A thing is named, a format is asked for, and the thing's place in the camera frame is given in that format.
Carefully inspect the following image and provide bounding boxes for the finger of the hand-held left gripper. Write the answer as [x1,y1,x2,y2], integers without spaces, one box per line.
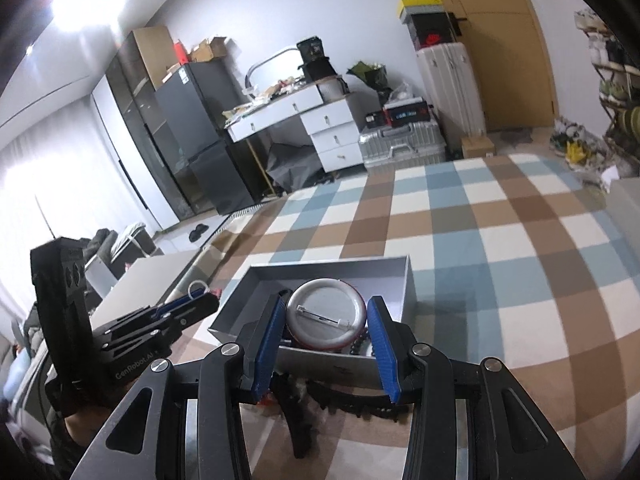
[92,296,197,337]
[100,293,221,356]

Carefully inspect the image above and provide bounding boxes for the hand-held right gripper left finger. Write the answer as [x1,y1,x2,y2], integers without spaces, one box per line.
[70,292,288,480]

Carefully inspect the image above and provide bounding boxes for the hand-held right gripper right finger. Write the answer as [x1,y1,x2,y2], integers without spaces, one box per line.
[366,295,586,480]

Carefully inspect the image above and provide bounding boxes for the black bead bracelet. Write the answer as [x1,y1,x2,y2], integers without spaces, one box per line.
[350,327,381,358]

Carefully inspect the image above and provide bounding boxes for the round white pin badge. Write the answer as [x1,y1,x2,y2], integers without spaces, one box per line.
[285,278,368,352]

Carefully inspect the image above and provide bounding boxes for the grey cardboard box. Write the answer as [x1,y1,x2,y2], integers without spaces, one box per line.
[207,255,418,391]

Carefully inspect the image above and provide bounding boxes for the person's left forearm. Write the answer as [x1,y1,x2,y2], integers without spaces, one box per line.
[47,407,113,480]

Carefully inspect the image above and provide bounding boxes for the grey box lid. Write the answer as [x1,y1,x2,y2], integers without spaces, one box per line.
[90,250,206,331]

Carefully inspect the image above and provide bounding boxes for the dark cloth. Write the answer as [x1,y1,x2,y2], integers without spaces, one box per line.
[80,227,118,261]

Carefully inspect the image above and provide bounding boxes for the long black hair claw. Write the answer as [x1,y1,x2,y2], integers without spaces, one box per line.
[272,375,321,458]

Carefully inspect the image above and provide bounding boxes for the white curtain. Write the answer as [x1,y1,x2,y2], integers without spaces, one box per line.
[0,105,121,306]

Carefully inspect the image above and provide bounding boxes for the plaid blanket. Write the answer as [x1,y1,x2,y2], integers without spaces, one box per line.
[170,152,640,480]

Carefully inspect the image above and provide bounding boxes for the glass door wardrobe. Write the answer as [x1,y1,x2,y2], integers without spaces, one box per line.
[92,25,221,226]

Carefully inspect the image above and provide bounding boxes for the dark bag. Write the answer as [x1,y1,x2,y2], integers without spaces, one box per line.
[265,142,331,193]

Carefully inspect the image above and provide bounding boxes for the dark grey refrigerator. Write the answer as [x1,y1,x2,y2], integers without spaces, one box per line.
[155,60,261,216]

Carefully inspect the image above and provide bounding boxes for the silver suitcase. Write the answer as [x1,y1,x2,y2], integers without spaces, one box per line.
[357,121,447,171]

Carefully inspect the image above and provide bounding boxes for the pile of desk clutter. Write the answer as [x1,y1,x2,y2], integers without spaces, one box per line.
[222,77,321,126]

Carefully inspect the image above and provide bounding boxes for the white drawer cabinet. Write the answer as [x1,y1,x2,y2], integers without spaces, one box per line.
[302,97,366,173]

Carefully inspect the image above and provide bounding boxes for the white desk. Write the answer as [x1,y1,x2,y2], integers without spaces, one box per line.
[225,82,351,196]

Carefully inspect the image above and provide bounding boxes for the small closed cardboard box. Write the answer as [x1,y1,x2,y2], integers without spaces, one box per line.
[460,134,496,161]

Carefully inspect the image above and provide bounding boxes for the black red flat box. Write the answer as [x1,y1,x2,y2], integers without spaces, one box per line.
[384,100,432,126]

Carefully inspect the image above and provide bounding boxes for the flat cardboard sheet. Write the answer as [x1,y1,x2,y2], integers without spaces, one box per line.
[131,25,176,88]

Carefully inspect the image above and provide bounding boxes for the white plastic bag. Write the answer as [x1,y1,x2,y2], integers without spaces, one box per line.
[387,82,418,108]

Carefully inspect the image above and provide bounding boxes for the oval desk mirror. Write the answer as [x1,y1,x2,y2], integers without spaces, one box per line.
[245,46,301,93]

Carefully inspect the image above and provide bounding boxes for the open cardboard box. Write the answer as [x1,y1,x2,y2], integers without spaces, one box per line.
[189,36,228,63]

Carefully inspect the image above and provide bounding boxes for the white suitcase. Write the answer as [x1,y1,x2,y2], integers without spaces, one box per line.
[415,42,488,136]

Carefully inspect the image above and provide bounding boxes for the dark wrapped flower bouquet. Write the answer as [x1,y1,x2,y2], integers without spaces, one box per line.
[346,59,392,106]

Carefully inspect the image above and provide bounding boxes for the yellow shoes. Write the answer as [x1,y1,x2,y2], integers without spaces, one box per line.
[550,120,601,166]

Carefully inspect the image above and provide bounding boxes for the black desk appliance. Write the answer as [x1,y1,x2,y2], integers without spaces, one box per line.
[296,36,337,81]

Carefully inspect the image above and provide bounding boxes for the wooden door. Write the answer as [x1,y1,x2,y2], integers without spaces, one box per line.
[410,0,558,133]

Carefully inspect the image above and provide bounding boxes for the black red shoe box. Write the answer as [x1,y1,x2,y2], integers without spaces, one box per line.
[407,12,458,51]

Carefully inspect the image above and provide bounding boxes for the shoe rack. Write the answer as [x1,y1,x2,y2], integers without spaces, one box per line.
[575,7,640,181]

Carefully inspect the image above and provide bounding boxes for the yellow lid shoe box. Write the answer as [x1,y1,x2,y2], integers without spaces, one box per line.
[397,0,446,23]

